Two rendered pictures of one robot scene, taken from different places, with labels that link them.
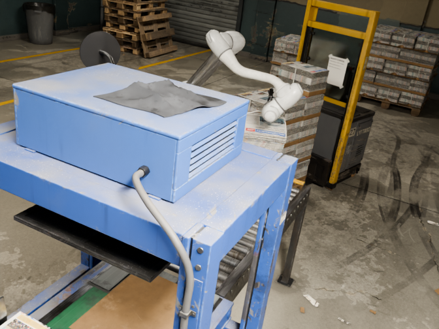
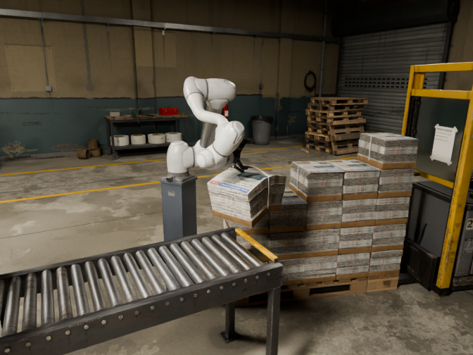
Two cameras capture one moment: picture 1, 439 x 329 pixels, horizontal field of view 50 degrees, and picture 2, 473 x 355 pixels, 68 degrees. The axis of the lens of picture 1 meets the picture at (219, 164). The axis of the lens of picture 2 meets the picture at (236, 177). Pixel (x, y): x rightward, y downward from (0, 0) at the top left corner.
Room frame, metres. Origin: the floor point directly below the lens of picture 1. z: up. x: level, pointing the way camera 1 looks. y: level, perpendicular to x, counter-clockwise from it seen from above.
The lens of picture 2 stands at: (1.45, -1.43, 1.71)
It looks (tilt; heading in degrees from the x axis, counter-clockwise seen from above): 15 degrees down; 38
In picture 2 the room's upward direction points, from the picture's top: 1 degrees clockwise
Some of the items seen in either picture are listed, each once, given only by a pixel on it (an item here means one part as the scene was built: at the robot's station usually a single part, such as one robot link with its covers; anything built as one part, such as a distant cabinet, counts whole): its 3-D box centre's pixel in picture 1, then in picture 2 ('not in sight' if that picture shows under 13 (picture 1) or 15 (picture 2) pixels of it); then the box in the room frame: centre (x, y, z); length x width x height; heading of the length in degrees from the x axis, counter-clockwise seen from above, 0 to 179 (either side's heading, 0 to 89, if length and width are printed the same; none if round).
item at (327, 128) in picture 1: (329, 138); (455, 231); (5.01, -1.20, 0.40); 0.69 x 0.55 x 0.80; 49
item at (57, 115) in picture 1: (135, 121); not in sight; (1.43, 0.29, 1.65); 0.60 x 0.45 x 0.20; 66
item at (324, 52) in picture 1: (330, 64); (437, 136); (4.74, -0.97, 1.28); 0.57 x 0.01 x 0.65; 49
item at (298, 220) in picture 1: (293, 243); (272, 339); (2.85, -0.61, 0.34); 0.06 x 0.06 x 0.68; 66
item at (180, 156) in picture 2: not in sight; (179, 156); (3.19, 0.44, 1.17); 0.18 x 0.16 x 0.22; 147
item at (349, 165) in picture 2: (282, 94); (350, 165); (4.16, -0.48, 1.06); 0.37 x 0.28 x 0.01; 50
